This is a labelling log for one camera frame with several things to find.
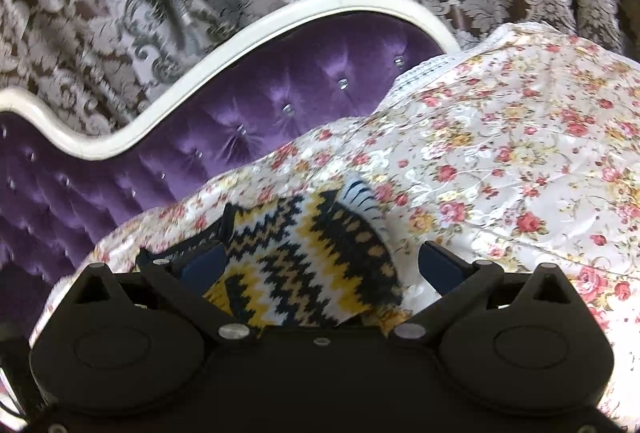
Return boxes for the zigzag knitted small sweater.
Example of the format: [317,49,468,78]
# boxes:
[202,179,405,330]

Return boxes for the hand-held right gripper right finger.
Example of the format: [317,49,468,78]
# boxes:
[391,241,560,343]

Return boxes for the purple tufted headboard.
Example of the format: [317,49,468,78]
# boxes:
[0,0,462,344]

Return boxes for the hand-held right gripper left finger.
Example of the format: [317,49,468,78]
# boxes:
[70,245,251,343]

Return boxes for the floral bed sheet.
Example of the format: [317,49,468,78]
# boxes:
[30,24,640,433]

